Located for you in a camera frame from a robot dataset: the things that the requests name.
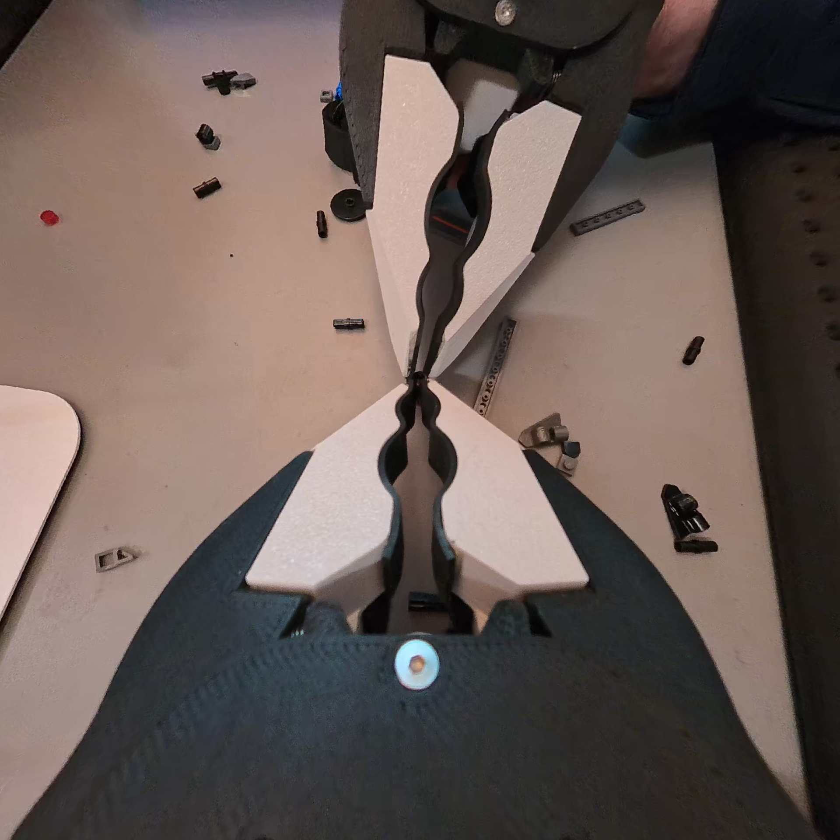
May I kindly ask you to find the grey lego tile red stripe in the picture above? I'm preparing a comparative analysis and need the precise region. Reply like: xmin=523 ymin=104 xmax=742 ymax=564
xmin=432 ymin=196 xmax=477 ymax=242

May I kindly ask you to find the black lego connector assembly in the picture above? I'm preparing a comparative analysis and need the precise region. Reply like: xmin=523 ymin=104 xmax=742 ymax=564
xmin=661 ymin=483 xmax=711 ymax=539

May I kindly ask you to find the grey lego wedge piece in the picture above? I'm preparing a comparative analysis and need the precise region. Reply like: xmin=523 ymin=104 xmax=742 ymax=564
xmin=518 ymin=413 xmax=569 ymax=451

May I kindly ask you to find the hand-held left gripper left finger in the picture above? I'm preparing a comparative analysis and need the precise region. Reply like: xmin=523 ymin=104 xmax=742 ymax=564
xmin=246 ymin=384 xmax=421 ymax=632

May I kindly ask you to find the white book stand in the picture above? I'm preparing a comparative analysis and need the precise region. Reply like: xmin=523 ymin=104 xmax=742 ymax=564
xmin=0 ymin=385 xmax=81 ymax=621

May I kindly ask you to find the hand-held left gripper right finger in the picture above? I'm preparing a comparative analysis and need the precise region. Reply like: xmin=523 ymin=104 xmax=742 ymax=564
xmin=424 ymin=381 xmax=591 ymax=629

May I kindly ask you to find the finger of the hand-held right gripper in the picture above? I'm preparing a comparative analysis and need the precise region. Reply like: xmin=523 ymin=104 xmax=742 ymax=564
xmin=365 ymin=54 xmax=462 ymax=380
xmin=422 ymin=98 xmax=583 ymax=378

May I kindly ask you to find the dark grey flat lego beam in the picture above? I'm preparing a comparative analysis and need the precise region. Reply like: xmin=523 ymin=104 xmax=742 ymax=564
xmin=570 ymin=200 xmax=647 ymax=237

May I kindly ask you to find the person's right hand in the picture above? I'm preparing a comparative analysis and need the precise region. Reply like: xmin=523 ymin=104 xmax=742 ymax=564
xmin=632 ymin=0 xmax=721 ymax=101

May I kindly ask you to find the long grey studded lego plate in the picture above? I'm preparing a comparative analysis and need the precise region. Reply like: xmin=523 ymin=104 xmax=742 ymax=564
xmin=474 ymin=318 xmax=518 ymax=418

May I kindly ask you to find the person's right forearm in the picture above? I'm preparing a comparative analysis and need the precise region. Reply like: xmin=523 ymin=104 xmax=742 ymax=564
xmin=630 ymin=0 xmax=840 ymax=158

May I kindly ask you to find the black dimpled fabric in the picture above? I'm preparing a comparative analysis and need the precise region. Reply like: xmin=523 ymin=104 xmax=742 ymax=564
xmin=715 ymin=125 xmax=840 ymax=840

